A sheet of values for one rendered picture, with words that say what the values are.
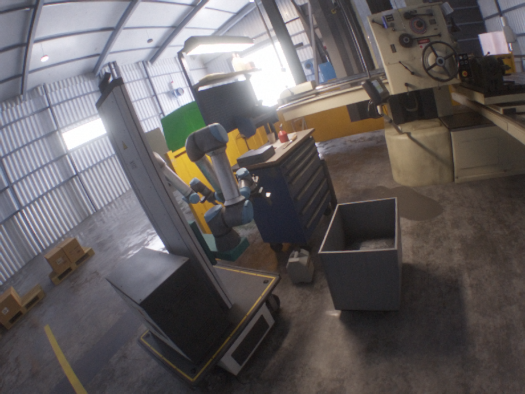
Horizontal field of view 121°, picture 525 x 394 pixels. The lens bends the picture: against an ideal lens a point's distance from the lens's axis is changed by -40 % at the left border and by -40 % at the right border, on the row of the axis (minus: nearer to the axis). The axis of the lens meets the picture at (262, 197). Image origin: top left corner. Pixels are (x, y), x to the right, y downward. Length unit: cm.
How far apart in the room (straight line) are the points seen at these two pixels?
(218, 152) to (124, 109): 52
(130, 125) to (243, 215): 71
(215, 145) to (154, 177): 34
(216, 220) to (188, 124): 345
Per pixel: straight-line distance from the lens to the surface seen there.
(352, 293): 153
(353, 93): 296
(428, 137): 283
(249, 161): 193
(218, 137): 121
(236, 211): 124
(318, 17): 345
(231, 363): 153
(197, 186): 188
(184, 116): 463
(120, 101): 128
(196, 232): 138
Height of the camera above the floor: 137
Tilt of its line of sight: 20 degrees down
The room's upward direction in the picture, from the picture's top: 22 degrees counter-clockwise
